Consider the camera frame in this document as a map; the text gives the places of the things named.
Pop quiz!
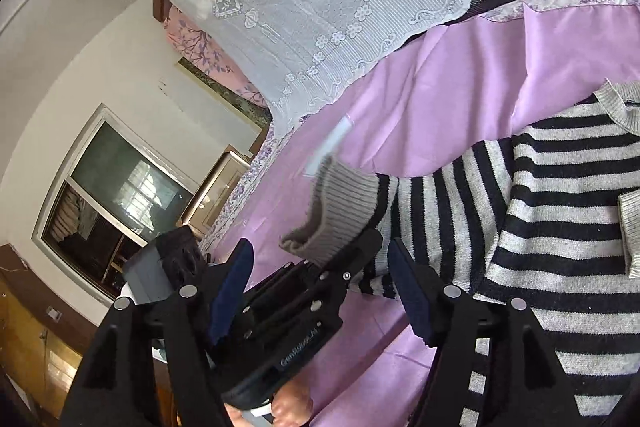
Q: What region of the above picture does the black grey striped sweater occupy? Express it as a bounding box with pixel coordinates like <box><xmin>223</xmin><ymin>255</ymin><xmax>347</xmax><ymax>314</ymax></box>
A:
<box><xmin>280</xmin><ymin>79</ymin><xmax>640</xmax><ymax>427</ymax></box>

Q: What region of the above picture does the pink floral pillow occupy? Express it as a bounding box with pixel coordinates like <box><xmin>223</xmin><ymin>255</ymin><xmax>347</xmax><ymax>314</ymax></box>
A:
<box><xmin>162</xmin><ymin>2</ymin><xmax>271</xmax><ymax>108</ymax></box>

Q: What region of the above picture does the person's left hand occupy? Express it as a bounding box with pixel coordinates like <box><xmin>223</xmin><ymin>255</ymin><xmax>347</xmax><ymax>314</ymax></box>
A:
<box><xmin>225</xmin><ymin>384</ymin><xmax>315</xmax><ymax>427</ymax></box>

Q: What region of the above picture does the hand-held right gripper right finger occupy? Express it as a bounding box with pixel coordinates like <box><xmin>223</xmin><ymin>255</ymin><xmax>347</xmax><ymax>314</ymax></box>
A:
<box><xmin>387</xmin><ymin>237</ymin><xmax>583</xmax><ymax>427</ymax></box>

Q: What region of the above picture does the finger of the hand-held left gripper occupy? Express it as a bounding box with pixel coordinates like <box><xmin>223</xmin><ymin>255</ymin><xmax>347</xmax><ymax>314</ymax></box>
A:
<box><xmin>245</xmin><ymin>259</ymin><xmax>326</xmax><ymax>308</ymax></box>
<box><xmin>320</xmin><ymin>228</ymin><xmax>385</xmax><ymax>295</ymax></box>

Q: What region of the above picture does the wooden bedside cabinet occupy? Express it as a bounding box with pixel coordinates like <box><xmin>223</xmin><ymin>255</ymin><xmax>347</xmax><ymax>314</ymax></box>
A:
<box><xmin>177</xmin><ymin>144</ymin><xmax>253</xmax><ymax>238</ymax></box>

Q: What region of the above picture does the purple bed sheet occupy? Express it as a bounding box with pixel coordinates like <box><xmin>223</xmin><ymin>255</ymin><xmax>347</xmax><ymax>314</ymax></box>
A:
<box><xmin>197</xmin><ymin>0</ymin><xmax>640</xmax><ymax>427</ymax></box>

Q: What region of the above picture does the white framed window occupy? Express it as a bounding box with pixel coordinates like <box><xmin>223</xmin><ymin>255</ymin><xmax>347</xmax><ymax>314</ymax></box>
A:
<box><xmin>32</xmin><ymin>104</ymin><xmax>201</xmax><ymax>300</ymax></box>

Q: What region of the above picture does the white strip label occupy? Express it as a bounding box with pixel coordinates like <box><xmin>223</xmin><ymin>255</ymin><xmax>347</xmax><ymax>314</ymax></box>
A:
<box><xmin>305</xmin><ymin>117</ymin><xmax>353</xmax><ymax>178</ymax></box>

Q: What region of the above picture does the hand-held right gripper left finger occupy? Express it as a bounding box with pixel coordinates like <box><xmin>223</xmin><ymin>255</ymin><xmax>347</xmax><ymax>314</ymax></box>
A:
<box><xmin>59</xmin><ymin>238</ymin><xmax>257</xmax><ymax>427</ymax></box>

